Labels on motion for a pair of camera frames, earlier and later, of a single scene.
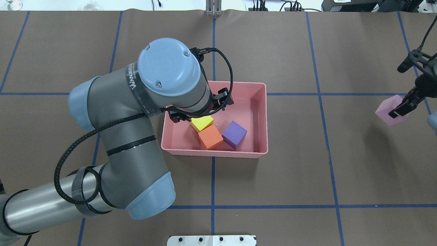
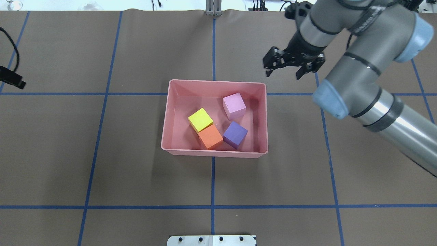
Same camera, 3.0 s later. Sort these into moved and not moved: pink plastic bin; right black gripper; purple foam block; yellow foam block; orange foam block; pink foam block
Moved: right black gripper; pink foam block
Not moved: purple foam block; orange foam block; pink plastic bin; yellow foam block
